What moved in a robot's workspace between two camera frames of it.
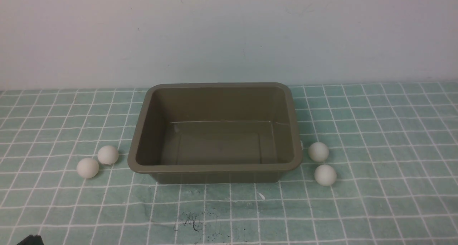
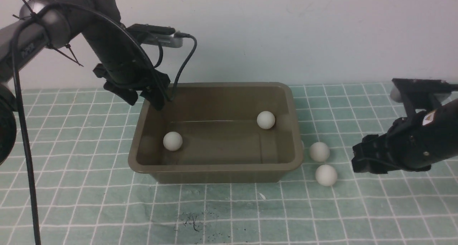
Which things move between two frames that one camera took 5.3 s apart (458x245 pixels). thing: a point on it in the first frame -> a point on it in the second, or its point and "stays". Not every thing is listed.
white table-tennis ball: (108, 154) -> (266, 119)
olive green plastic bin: (216, 133) stays
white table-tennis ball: (325, 175) stays
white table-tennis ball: (318, 152) stays
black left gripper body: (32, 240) -> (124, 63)
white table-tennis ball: (87, 168) -> (173, 141)
